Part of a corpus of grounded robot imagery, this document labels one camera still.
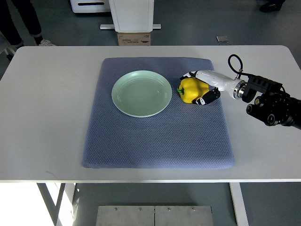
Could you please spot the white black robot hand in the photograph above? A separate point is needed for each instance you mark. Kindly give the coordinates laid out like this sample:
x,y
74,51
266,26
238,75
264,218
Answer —
x,y
218,83

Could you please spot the yellow bell pepper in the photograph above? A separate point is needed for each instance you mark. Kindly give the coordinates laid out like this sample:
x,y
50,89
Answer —
x,y
191,89

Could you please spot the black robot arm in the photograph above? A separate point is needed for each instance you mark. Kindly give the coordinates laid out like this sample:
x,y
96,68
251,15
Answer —
x,y
267,100

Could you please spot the light green plate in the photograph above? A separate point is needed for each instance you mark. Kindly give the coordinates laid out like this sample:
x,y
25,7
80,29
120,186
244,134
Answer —
x,y
141,93

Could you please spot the blue textured mat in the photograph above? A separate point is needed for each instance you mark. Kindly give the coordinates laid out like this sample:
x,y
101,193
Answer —
x,y
182,136

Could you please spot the black shoe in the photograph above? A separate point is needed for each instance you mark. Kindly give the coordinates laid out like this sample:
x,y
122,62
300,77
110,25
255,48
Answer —
x,y
272,6

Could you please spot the cardboard box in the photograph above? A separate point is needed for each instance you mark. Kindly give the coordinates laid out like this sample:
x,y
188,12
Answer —
x,y
134,39

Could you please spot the white table leg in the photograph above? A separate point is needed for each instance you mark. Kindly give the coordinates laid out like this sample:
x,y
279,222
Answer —
x,y
238,204

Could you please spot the white appliance with slot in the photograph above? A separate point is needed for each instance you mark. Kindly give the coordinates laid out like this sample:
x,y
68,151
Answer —
x,y
90,6

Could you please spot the white chair base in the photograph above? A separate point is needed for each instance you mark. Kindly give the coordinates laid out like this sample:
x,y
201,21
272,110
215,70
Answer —
x,y
6,48

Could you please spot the white pedestal column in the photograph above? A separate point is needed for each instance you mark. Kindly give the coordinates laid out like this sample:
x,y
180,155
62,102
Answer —
x,y
131,16

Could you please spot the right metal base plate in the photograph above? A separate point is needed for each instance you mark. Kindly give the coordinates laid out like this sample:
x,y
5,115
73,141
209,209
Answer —
x,y
183,216

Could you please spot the metal base plate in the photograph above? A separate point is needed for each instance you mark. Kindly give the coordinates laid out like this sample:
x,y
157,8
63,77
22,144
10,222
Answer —
x,y
183,216
125,216

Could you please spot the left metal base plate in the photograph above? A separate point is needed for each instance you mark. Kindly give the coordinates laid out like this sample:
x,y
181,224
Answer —
x,y
125,216

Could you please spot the dark table leg frame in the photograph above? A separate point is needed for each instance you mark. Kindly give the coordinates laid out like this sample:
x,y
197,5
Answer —
x,y
53,207

